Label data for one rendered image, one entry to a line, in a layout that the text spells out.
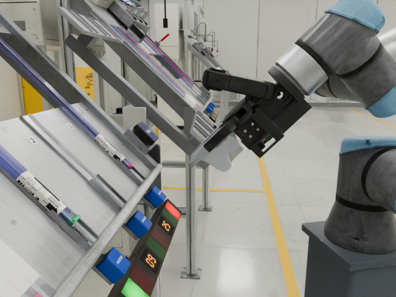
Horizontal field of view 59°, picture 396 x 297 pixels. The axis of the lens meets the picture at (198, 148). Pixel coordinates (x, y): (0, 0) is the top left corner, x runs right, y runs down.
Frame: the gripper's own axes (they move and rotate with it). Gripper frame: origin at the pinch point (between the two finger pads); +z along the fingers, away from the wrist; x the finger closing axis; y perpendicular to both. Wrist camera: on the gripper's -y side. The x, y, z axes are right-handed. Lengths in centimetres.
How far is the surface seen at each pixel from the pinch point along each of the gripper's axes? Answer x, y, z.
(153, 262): -13.7, 5.4, 11.0
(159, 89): 85, -21, 12
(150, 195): -0.8, -0.5, 9.8
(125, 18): 117, -60, 6
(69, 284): -30.7, -2.5, 7.8
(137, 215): -11.0, -0.7, 8.8
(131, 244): 29.8, 8.3, 38.6
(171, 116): 441, -22, 100
